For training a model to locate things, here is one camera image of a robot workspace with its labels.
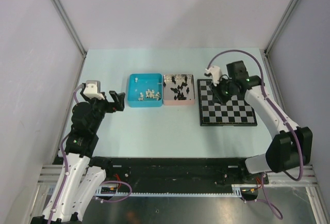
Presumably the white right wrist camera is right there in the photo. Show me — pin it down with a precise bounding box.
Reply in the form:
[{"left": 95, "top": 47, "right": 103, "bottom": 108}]
[{"left": 205, "top": 66, "right": 223, "bottom": 86}]

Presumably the blue plastic tray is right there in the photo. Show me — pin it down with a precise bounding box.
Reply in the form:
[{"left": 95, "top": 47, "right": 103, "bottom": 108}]
[{"left": 127, "top": 73, "right": 163, "bottom": 108}]

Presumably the aluminium frame post left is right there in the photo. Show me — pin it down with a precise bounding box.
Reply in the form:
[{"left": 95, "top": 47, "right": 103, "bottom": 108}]
[{"left": 50, "top": 0, "right": 87, "bottom": 58}]

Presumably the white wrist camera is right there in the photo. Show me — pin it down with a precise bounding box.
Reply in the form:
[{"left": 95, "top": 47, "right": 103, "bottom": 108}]
[
  {"left": 205, "top": 66, "right": 223, "bottom": 86},
  {"left": 80, "top": 80, "right": 106, "bottom": 100}
]

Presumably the black chess pieces cluster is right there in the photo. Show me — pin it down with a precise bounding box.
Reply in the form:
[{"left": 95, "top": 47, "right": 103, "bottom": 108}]
[{"left": 170, "top": 75, "right": 190, "bottom": 101}]

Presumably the aluminium frame post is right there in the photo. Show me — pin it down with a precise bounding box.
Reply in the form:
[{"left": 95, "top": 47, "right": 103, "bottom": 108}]
[
  {"left": 50, "top": 0, "right": 87, "bottom": 58},
  {"left": 263, "top": 0, "right": 301, "bottom": 56}
]

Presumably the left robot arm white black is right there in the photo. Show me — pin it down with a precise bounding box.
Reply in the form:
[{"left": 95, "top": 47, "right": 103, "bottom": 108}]
[{"left": 31, "top": 90, "right": 125, "bottom": 223}]

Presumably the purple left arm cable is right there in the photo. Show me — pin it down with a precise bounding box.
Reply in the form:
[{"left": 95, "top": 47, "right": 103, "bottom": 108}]
[{"left": 46, "top": 84, "right": 134, "bottom": 222}]

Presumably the white chess pieces cluster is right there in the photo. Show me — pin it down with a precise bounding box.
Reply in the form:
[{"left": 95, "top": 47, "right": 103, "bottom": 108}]
[{"left": 138, "top": 89, "right": 161, "bottom": 101}]

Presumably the pink plastic tray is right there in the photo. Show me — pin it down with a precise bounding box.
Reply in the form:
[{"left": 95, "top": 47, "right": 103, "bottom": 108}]
[{"left": 162, "top": 74, "right": 195, "bottom": 106}]

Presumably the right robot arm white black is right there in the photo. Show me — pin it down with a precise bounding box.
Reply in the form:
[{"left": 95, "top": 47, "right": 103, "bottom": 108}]
[{"left": 205, "top": 61, "right": 313, "bottom": 183}]

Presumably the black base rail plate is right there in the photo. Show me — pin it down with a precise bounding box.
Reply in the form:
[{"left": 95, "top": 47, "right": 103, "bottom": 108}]
[{"left": 92, "top": 157, "right": 269, "bottom": 194}]

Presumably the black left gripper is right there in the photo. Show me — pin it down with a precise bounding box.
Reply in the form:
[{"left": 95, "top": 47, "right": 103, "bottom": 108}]
[{"left": 81, "top": 89, "right": 125, "bottom": 132}]

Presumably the grey cable duct strip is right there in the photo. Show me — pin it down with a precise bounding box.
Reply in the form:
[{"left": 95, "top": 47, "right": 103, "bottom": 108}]
[{"left": 95, "top": 186, "right": 242, "bottom": 198}]

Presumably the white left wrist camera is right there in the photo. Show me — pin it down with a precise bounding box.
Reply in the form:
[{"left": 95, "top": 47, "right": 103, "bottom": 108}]
[{"left": 80, "top": 80, "right": 106, "bottom": 100}]

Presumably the black silver chessboard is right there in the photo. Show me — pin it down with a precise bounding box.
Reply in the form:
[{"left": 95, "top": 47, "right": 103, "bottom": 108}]
[{"left": 197, "top": 79, "right": 257, "bottom": 126}]

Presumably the aluminium frame post right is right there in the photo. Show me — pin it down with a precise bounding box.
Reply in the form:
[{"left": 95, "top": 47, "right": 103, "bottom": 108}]
[{"left": 263, "top": 0, "right": 301, "bottom": 56}]

